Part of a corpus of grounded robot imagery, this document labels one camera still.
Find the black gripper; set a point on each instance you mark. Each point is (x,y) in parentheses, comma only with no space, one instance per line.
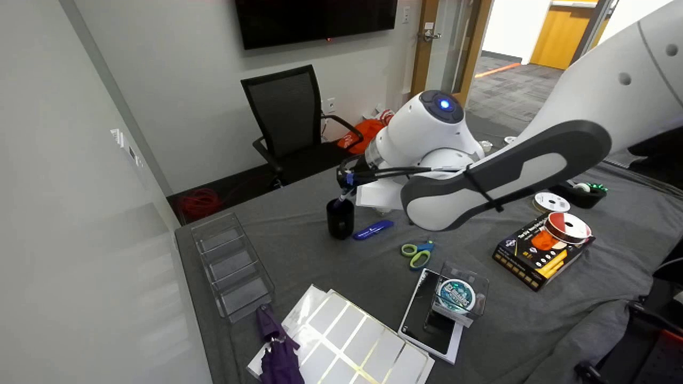
(353,172)

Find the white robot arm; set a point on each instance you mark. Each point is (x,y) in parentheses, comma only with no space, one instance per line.
(440,134)

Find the black mug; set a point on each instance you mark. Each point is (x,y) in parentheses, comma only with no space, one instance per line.
(339,225)

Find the orange plastic bag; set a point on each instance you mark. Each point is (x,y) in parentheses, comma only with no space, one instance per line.
(364,134)

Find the grey table cloth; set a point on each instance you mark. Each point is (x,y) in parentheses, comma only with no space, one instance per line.
(321,270)

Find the green blue scissors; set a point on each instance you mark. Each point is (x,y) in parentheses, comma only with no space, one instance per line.
(419,257)

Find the black mesh office chair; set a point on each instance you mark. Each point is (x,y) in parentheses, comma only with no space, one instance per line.
(284,107)

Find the clear plastic tray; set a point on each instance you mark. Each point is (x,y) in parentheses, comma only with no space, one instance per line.
(231,273)

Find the white label sheets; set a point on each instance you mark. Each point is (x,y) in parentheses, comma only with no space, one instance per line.
(348,341)

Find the white box with black screen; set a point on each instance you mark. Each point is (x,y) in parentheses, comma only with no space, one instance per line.
(428,320)

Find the wooden glass panel door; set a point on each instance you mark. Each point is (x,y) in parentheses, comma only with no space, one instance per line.
(419,43)

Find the purple cloth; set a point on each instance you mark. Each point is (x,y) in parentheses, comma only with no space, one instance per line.
(277,354)

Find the black orange cardboard box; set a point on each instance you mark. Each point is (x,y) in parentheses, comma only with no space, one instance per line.
(533,259)

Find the red white ribbon spool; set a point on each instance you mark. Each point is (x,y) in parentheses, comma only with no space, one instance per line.
(569,227)

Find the black tape dispenser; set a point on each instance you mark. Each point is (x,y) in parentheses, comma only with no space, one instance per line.
(578,195)

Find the green gift bow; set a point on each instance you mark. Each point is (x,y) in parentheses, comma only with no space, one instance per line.
(598,187)

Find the yellow wooden door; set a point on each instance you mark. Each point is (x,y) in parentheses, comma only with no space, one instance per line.
(562,39)

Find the white wall outlet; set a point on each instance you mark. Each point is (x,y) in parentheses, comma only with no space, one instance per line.
(329,103)

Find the black wall television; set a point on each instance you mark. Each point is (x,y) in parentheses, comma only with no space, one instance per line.
(312,21)

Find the metal door frame post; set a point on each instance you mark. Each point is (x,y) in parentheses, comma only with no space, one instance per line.
(603,12)

